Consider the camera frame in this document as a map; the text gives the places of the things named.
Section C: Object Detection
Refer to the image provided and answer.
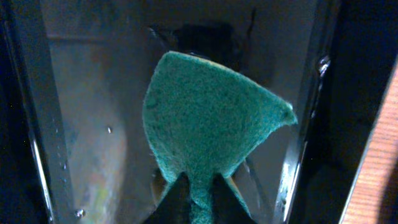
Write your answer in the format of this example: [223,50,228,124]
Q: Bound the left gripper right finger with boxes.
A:
[211,174,256,224]

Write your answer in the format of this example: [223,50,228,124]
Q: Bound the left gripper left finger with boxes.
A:
[142,172,191,224]

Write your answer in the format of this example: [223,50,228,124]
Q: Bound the green scrubbing sponge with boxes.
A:
[142,51,297,223]

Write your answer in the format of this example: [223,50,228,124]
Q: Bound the black rectangular tray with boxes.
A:
[1,1,397,223]

